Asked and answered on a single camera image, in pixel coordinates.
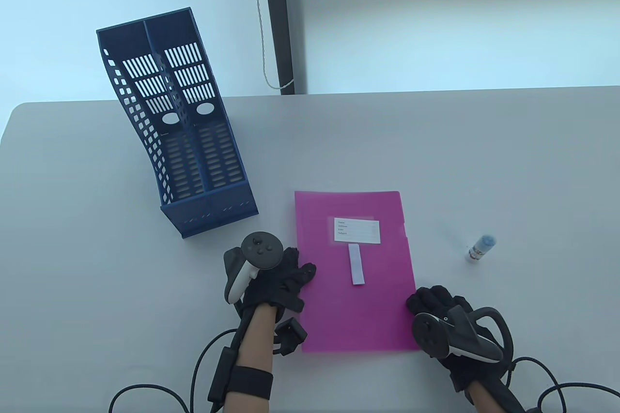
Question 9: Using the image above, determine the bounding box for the white blind cord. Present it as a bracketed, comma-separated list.
[251, 0, 295, 91]

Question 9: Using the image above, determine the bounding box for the blue plastic file rack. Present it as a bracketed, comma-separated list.
[96, 7, 259, 239]

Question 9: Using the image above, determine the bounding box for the white glue stick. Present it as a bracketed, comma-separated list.
[466, 234, 496, 262]

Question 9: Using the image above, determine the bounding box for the white label card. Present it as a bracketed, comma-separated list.
[334, 217, 381, 244]

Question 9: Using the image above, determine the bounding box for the person's left forearm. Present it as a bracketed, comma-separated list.
[225, 304, 281, 413]

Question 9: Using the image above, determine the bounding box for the black wrist sensor box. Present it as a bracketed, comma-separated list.
[208, 346, 274, 404]

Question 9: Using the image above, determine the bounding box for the black window frame post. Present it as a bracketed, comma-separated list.
[261, 0, 297, 95]

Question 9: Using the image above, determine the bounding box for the black and white controller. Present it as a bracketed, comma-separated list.
[412, 304, 514, 364]
[224, 231, 284, 305]

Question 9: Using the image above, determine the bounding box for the pink L-shaped folder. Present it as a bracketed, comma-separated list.
[294, 190, 421, 353]

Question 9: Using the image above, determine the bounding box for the black cable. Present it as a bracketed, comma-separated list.
[109, 328, 238, 413]
[504, 357, 620, 413]

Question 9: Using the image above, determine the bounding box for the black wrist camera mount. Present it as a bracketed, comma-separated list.
[448, 369, 478, 404]
[274, 317, 308, 355]

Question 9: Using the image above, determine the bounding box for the person's left hand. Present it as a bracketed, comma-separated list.
[240, 247, 317, 321]

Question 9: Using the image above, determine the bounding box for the person's right hand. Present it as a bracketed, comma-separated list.
[406, 286, 507, 392]

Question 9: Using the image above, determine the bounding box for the person's right forearm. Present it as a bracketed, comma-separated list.
[467, 379, 526, 413]

